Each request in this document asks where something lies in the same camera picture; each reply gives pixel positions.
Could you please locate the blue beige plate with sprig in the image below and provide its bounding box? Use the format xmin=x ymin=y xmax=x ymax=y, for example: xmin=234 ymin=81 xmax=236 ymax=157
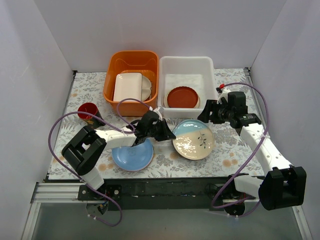
xmin=172 ymin=119 xmax=216 ymax=161

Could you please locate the cream green plate with sprig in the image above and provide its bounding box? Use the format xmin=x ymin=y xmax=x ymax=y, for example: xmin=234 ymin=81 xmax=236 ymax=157
xmin=163 ymin=93 xmax=201 ymax=109

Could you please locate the red-brown round plate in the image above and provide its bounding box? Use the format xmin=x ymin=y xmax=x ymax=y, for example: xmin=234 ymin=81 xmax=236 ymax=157
xmin=166 ymin=86 xmax=199 ymax=108

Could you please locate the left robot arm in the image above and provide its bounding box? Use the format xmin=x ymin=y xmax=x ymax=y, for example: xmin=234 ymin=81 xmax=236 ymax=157
xmin=61 ymin=108 xmax=176 ymax=200

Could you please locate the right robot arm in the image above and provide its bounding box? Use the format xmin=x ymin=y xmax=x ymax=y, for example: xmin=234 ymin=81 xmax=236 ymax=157
xmin=198 ymin=91 xmax=307 ymax=211

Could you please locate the white translucent plastic bin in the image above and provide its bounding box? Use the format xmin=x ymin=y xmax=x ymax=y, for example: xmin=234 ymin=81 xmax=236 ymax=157
xmin=157 ymin=56 xmax=218 ymax=119

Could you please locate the white round plate in bin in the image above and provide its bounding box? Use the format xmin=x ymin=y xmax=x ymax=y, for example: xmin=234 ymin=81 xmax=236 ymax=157
xmin=140 ymin=75 xmax=152 ymax=102

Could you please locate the orange plastic bin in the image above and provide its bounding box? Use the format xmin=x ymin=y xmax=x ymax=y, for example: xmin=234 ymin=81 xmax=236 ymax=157
xmin=103 ymin=50 xmax=159 ymax=117

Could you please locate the floral table mat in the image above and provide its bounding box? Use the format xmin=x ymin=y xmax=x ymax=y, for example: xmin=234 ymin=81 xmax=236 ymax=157
xmin=48 ymin=68 xmax=264 ymax=180

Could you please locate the blue round plate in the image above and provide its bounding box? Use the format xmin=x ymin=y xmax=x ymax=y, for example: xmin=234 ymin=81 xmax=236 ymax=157
xmin=111 ymin=139 xmax=154 ymax=172

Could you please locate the cream rectangular plate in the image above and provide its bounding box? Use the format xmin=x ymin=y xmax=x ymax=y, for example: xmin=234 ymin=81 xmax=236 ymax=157
xmin=113 ymin=72 xmax=142 ymax=102

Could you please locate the red and black mug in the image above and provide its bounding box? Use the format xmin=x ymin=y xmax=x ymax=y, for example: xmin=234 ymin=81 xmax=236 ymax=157
xmin=77 ymin=102 xmax=105 ymax=129

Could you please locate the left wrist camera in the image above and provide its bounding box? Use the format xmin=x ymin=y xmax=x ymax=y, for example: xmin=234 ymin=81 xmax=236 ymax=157
xmin=149 ymin=106 xmax=164 ymax=121

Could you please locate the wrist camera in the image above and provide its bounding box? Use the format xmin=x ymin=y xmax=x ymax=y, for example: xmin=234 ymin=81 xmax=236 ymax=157
xmin=216 ymin=84 xmax=230 ymax=105
xmin=149 ymin=106 xmax=164 ymax=121

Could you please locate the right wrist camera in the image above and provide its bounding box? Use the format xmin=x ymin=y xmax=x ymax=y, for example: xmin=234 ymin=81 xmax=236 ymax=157
xmin=216 ymin=84 xmax=230 ymax=105

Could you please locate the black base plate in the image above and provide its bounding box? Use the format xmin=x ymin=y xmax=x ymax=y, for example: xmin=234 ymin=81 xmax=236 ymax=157
xmin=77 ymin=176 xmax=256 ymax=211

